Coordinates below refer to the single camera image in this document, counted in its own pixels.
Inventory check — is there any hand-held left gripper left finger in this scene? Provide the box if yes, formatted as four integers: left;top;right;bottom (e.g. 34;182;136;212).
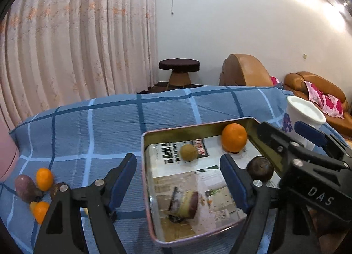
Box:
33;153;137;254

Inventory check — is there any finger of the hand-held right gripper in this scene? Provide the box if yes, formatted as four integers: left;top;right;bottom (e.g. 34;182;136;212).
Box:
257;121;347;178
295;121;352;159

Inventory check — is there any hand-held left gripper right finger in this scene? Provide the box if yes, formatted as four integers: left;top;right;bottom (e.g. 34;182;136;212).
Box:
219;153;319;254

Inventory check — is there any dark brown passion fruit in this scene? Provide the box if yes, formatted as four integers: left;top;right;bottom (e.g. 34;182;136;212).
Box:
246;156;274;182
49;182;65;201

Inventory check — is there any metal tin tray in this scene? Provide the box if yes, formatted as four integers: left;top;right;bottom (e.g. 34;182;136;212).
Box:
141;117;284;248

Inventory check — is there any white cup purple floral print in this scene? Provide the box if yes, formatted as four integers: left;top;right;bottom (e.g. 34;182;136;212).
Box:
280;96;327;151

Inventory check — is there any newspaper tray lining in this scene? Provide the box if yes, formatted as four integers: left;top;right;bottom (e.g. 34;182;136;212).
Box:
147;135;275;243

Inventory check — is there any pink floral pillow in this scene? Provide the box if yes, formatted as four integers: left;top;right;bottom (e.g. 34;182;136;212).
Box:
304;80;344;118

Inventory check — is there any large orange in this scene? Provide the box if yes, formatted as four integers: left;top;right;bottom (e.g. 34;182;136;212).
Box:
221;123;248;152

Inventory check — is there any brown leather sofa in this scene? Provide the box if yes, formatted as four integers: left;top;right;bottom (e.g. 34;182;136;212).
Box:
283;71;352;139

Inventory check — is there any cut purple sweet potato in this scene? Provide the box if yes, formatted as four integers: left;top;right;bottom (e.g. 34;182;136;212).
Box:
166;186;199;223

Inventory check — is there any small tan round fruit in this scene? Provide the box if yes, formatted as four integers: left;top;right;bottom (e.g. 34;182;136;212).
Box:
180;144;199;162

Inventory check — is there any blue plaid blanket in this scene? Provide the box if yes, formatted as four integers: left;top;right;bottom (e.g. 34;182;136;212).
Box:
0;85;352;254

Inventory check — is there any brown leather armchair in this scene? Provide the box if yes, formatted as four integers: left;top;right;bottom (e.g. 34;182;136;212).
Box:
218;54;274;87

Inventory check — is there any small mandarin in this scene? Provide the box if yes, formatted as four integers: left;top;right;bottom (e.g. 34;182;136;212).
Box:
30;201;51;225
36;167;54;192

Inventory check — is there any purple-brown fruit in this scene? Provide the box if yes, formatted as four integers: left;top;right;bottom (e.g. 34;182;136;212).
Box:
14;175;43;204

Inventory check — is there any round dark stool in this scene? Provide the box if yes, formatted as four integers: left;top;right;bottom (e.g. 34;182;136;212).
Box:
158;58;200;89

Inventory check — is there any pink floral curtain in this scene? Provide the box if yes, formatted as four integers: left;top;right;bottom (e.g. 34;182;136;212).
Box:
0;0;159;131

